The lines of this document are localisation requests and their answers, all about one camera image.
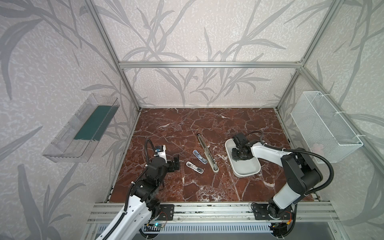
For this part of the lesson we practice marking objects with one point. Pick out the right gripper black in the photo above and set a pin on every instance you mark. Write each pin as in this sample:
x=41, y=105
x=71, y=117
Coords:
x=238, y=151

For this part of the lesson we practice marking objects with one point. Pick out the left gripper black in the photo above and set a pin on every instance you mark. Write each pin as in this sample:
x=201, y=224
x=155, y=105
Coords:
x=172, y=164

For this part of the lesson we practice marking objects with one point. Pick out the blue staple remover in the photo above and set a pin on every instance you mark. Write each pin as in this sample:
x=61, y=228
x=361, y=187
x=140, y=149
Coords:
x=199, y=157

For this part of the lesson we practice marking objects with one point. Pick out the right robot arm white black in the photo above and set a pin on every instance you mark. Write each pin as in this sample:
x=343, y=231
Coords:
x=301, y=173

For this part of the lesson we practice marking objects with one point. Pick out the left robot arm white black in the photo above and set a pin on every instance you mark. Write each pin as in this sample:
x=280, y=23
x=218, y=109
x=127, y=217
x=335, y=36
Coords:
x=141, y=204

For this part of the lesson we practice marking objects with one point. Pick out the white plastic tray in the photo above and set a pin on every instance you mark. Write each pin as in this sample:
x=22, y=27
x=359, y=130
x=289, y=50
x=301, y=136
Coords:
x=242, y=169

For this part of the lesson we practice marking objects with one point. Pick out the green circuit board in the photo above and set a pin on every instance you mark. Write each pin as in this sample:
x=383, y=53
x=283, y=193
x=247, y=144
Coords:
x=155, y=227

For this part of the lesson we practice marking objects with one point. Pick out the pink item in basket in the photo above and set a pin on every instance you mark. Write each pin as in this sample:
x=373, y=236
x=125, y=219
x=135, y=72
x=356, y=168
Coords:
x=317, y=149

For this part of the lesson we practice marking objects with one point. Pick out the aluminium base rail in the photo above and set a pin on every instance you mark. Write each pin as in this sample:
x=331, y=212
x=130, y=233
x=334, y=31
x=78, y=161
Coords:
x=217, y=212

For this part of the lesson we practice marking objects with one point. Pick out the aluminium cage frame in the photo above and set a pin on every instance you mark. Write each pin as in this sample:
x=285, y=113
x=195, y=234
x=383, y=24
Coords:
x=346, y=60

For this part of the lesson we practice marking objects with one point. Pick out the white wire mesh basket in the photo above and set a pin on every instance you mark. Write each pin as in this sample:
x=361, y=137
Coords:
x=320, y=122

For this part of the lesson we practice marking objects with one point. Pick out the clear plastic wall bin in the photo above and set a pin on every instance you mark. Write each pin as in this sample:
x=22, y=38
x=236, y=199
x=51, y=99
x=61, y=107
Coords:
x=79, y=138

